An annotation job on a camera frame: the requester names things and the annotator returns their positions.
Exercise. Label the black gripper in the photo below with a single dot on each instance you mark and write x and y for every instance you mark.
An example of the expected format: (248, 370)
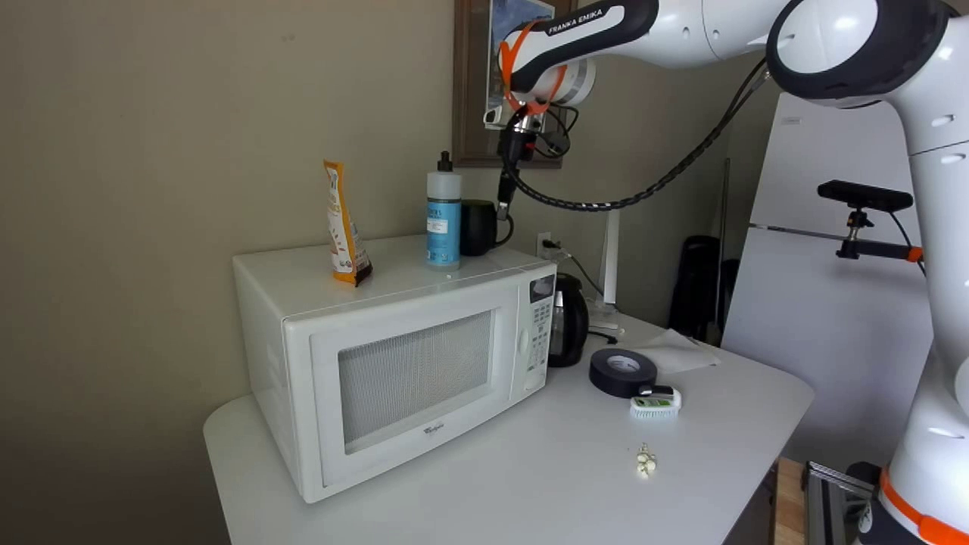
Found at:
(516, 130)

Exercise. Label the black mug green inside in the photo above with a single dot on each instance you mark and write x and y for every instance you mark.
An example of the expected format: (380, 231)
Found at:
(475, 227)

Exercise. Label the blue white squeeze bottle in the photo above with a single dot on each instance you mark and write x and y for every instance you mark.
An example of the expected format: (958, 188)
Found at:
(444, 227)

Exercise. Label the wooden framed picture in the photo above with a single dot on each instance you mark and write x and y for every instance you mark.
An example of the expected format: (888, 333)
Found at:
(471, 109)

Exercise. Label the white lamp bar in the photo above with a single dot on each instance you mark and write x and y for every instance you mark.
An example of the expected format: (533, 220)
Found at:
(612, 260)

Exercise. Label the black glass electric kettle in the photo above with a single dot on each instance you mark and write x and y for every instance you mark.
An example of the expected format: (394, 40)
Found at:
(566, 321)

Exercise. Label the orange snack packet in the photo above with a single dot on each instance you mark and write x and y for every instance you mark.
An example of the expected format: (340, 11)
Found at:
(342, 236)

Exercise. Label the tall black object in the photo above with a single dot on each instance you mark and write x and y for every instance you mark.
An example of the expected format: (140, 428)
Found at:
(696, 287)

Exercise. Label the white microwave oven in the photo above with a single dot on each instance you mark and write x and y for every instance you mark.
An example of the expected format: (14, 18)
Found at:
(402, 372)

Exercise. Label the black tape roll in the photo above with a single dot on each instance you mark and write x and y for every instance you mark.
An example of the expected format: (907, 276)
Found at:
(620, 376)

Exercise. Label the small white black device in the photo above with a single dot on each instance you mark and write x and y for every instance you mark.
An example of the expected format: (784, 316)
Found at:
(654, 402)

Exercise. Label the small green-white object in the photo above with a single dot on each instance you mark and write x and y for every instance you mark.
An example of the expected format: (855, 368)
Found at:
(646, 463)

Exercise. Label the white board panel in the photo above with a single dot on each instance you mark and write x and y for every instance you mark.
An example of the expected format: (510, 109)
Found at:
(828, 333)

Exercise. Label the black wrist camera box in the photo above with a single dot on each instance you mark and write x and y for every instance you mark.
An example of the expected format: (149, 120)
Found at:
(550, 130)

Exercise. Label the black camera on stand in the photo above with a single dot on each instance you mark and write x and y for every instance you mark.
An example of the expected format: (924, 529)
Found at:
(863, 196)

